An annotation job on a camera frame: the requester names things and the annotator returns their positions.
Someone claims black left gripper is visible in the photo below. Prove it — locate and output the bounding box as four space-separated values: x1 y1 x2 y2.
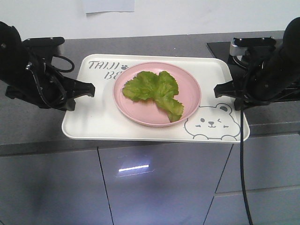
4 58 95 111

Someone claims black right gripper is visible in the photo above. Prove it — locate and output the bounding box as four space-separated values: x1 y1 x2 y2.
214 60 300 110

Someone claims cream bear serving tray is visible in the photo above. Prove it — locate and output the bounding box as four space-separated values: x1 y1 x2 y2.
62 54 250 143

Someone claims green lettuce leaf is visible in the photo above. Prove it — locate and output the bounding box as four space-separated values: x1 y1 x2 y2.
122 71 184 122

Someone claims pink round plate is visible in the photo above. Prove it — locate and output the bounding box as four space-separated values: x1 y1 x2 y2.
113 62 201 127

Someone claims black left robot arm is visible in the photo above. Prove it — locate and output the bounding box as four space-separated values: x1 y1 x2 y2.
0 22 95 111

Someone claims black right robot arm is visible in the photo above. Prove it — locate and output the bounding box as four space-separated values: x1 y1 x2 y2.
214 18 300 110

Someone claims grey cabinet door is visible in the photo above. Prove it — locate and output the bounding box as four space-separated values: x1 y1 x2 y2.
99 143 232 225

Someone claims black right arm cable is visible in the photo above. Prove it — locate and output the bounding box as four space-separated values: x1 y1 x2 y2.
239 52 267 225

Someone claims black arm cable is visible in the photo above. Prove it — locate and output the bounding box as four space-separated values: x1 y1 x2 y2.
51 55 75 73
239 52 267 225

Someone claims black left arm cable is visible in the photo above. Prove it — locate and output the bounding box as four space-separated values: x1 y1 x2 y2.
51 55 75 73

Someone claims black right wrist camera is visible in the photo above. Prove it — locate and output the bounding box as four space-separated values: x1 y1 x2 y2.
229 37 276 57

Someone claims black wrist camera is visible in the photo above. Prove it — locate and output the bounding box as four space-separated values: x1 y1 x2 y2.
22 37 65 63
229 37 276 57

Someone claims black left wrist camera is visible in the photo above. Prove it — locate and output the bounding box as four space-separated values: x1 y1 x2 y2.
22 37 65 63

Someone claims white paper on wall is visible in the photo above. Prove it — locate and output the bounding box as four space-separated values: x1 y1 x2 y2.
82 0 135 13

